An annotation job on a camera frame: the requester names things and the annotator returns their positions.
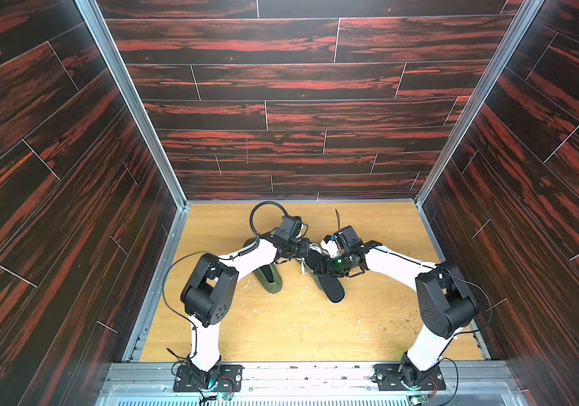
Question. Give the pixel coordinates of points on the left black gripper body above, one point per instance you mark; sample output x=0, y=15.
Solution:
x=296, y=249

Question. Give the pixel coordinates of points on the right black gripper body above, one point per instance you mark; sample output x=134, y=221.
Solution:
x=331, y=264

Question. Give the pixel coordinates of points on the black insole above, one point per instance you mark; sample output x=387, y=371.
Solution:
x=330, y=285

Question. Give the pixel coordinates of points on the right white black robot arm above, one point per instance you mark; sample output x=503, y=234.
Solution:
x=445, y=301

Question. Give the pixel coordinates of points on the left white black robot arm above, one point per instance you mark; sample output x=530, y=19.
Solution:
x=209, y=292

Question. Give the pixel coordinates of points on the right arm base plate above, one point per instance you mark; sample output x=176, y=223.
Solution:
x=406, y=377

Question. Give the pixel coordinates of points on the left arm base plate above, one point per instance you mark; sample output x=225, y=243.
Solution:
x=221, y=378

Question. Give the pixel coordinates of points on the aluminium front rail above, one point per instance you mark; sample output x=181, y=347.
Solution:
x=312, y=383

